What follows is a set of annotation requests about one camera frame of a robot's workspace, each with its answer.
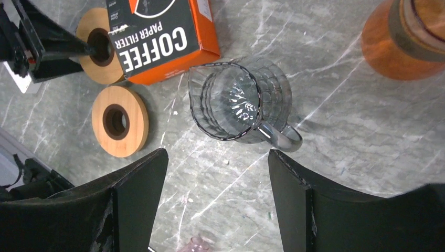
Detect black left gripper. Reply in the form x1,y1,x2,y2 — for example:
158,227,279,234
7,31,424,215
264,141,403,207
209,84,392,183
1,1,96,83

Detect orange glass with wooden band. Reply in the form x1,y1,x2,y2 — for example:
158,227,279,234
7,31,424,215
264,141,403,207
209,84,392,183
361,1,444,80

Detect orange coffee filter box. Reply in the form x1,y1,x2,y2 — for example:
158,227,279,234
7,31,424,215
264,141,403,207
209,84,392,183
106,0,221,85

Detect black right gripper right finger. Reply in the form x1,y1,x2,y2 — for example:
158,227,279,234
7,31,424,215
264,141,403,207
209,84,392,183
268,150,444,251

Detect wooden dripper ring holder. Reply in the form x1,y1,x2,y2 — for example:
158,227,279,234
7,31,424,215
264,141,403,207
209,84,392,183
76,7,124,85

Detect grey glass pitcher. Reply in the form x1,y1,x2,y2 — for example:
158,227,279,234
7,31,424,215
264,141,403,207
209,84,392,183
188,56,303,152

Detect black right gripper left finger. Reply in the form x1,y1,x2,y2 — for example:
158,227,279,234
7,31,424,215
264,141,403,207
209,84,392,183
1,148,168,251

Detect white small device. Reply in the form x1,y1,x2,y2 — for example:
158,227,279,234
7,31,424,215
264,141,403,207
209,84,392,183
3,62,41,94

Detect clear pink glass dripper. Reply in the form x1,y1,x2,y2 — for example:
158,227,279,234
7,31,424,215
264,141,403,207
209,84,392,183
178,237,212,252

